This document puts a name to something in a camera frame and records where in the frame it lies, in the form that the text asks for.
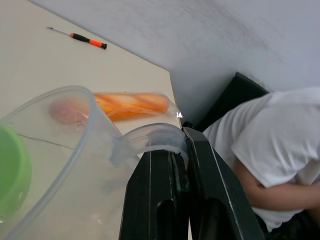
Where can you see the green plastic bucket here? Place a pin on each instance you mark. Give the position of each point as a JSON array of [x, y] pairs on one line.
[[13, 170]]

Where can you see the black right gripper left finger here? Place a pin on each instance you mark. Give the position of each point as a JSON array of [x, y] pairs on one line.
[[147, 200]]

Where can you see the clear plastic measuring cup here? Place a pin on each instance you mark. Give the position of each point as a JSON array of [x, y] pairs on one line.
[[82, 160]]

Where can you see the orange black screwdriver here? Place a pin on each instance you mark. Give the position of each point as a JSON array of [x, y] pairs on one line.
[[82, 38]]

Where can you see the person in white t-shirt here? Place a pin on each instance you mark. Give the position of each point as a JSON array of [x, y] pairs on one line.
[[270, 150]]

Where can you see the black chair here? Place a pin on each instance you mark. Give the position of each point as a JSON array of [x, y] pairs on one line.
[[240, 95]]

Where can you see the orange striped wrapped roll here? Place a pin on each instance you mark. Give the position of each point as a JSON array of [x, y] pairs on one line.
[[132, 106]]

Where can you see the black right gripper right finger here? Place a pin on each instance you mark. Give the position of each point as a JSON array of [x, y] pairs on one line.
[[220, 190]]

